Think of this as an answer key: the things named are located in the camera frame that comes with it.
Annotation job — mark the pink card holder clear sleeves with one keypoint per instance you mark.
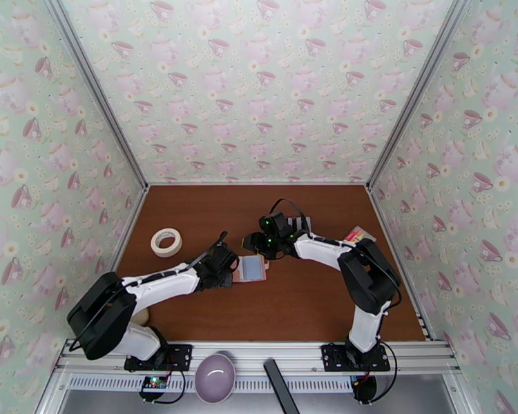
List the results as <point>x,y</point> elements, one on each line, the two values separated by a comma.
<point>254,270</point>

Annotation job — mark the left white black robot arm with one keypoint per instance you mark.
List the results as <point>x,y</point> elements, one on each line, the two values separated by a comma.
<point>164,283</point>

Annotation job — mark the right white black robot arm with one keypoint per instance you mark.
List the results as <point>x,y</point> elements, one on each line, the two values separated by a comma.
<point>362,322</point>

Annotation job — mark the white masking tape roll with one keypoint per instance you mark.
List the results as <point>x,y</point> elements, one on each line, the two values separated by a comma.
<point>166,253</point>

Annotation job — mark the colourful sticky notes pack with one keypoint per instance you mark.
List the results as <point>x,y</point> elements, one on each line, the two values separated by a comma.
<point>356,234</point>

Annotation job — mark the beige round object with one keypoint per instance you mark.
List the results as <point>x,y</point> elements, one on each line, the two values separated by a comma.
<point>142,317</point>

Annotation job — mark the purple bowl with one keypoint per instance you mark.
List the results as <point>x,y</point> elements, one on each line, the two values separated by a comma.
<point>215,378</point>

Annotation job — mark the perforated metal strip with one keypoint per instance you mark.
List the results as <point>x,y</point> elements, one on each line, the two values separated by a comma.
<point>250,384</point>

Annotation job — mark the black flat bar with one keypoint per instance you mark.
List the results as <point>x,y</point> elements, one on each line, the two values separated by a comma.
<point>280,387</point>

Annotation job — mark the green circuit board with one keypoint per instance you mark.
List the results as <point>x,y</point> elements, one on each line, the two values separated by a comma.
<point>153,384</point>

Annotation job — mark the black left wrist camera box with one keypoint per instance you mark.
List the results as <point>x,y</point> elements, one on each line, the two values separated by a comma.
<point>223,257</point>

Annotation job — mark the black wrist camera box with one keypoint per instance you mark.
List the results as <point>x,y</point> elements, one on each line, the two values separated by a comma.
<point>223,257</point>
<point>276,222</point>

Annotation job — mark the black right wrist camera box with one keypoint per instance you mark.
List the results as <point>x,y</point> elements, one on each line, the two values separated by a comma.
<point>276,222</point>

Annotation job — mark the aluminium back rail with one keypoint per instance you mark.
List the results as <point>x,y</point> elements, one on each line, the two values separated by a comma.
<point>259,184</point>

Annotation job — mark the aluminium front frame rail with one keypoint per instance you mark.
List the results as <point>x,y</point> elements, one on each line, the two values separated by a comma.
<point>250,354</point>

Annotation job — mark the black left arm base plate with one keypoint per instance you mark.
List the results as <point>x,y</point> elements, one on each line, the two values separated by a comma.
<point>181,356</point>

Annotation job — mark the aluminium side rail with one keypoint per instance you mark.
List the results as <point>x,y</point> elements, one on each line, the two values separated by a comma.
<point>423,326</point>
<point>131,225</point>

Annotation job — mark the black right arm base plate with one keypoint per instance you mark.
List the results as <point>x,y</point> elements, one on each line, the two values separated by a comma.
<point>332,356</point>

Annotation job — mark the black round controller mount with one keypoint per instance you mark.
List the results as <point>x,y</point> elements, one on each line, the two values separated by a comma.
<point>364,391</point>

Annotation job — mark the aluminium frame post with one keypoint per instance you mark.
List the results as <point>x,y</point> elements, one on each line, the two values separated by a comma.
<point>95,87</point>
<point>418,93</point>

